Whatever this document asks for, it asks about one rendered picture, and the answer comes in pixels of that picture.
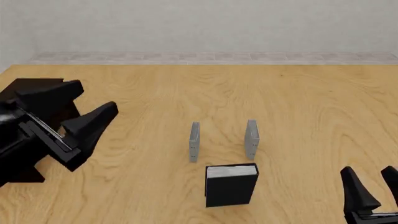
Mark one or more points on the dark wooden cabinet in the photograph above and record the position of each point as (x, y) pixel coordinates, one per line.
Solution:
(67, 112)

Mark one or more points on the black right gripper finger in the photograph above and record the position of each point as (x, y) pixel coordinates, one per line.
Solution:
(392, 179)
(357, 196)

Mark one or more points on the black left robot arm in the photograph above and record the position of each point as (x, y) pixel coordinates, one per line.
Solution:
(12, 140)

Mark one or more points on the thick grey book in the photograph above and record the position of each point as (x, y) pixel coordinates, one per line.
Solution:
(252, 140)

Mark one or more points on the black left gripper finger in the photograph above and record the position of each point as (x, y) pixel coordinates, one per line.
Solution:
(53, 95)
(93, 126)

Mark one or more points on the thin grey book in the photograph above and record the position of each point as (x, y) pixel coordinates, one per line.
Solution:
(194, 144)

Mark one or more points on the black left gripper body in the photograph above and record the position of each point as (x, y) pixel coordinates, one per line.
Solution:
(46, 133)

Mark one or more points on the black book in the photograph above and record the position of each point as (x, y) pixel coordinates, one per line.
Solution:
(230, 189)

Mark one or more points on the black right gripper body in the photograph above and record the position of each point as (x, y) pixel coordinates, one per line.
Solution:
(373, 219)

